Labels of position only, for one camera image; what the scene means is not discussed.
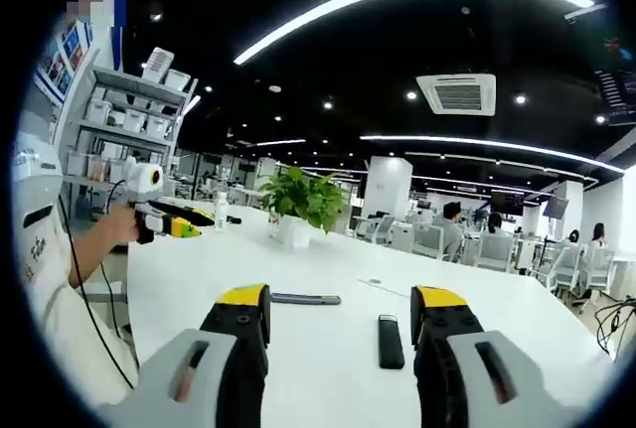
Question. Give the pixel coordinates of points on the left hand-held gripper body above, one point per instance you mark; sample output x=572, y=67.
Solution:
x=144, y=180

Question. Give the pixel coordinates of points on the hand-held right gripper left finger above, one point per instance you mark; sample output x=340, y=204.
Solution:
x=233, y=348

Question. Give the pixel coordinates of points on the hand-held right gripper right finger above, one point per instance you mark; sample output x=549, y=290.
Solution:
x=447, y=348

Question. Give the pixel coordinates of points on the black remote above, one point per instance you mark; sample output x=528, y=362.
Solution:
x=391, y=343

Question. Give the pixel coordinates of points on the person's left hand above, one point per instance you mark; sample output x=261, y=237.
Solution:
x=121, y=227

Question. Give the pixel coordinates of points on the grey metal shelf rack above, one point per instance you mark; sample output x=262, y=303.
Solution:
x=124, y=125

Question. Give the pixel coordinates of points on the group of white storage boxes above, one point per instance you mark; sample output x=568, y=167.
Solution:
x=134, y=120

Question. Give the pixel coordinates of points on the group of white office chairs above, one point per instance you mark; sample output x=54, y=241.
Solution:
x=492, y=251

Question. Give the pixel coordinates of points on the white chest-worn device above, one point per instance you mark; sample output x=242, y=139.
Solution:
x=35, y=170

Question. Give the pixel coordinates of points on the green potted plant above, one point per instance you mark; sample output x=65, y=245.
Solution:
x=298, y=199

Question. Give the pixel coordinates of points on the white table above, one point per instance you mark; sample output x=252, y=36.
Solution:
x=323, y=259

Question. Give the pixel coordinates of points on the white pillar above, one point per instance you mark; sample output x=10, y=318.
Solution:
x=387, y=185

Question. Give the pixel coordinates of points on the dark monitor on stand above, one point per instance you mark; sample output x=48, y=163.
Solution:
x=556, y=207

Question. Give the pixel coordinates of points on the thin curved ceiling light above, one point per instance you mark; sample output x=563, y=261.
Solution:
x=497, y=144

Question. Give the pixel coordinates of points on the ceiling air conditioner vent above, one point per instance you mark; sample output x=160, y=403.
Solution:
x=456, y=94

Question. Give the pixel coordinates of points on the dark hanging display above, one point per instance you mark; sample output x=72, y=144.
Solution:
x=618, y=95

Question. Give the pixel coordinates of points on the wall poster board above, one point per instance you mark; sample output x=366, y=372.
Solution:
x=62, y=63

